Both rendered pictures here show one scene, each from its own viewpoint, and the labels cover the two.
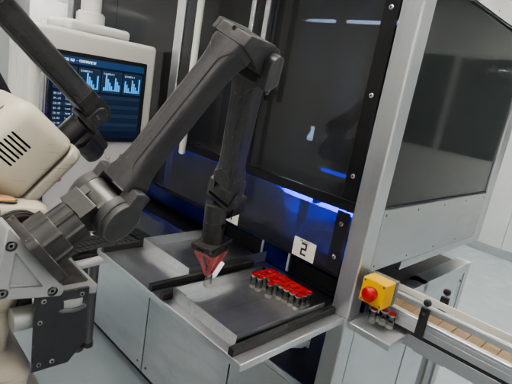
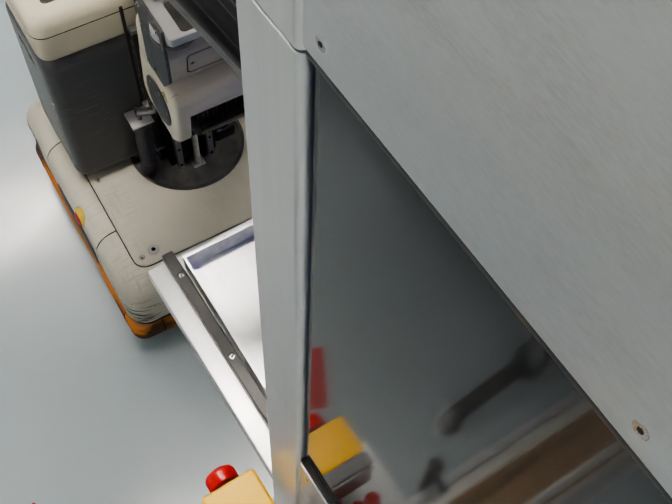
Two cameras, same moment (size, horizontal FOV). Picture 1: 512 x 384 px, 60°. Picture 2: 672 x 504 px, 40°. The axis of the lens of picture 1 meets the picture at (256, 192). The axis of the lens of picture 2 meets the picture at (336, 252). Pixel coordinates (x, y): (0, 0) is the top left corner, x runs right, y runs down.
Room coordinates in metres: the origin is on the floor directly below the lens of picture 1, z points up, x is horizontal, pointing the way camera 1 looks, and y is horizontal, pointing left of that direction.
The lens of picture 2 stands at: (1.26, -0.65, 2.13)
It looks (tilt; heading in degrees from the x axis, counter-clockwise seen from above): 59 degrees down; 101
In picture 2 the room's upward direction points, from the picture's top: 4 degrees clockwise
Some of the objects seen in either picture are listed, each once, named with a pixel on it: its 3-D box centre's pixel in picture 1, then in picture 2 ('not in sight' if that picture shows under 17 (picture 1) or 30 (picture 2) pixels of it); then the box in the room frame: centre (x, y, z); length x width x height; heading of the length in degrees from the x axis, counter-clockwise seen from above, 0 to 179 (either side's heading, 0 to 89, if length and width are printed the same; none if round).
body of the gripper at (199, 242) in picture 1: (212, 234); not in sight; (1.08, 0.09, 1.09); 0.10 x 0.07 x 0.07; 153
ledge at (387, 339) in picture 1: (380, 329); not in sight; (1.14, -0.42, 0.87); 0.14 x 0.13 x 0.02; 137
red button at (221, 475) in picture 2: (369, 293); (224, 483); (1.08, -0.35, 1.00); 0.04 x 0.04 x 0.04; 47
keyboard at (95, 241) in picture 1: (101, 242); not in sight; (1.52, 0.53, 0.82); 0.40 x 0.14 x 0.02; 145
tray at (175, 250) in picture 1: (206, 249); not in sight; (1.43, 0.14, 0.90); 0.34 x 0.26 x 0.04; 137
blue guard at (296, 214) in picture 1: (157, 161); not in sight; (1.84, 0.44, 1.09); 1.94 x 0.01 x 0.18; 47
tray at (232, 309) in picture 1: (250, 300); (316, 309); (1.12, -0.04, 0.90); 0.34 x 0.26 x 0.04; 136
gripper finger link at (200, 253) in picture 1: (210, 257); not in sight; (1.09, 0.09, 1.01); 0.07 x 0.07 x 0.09; 63
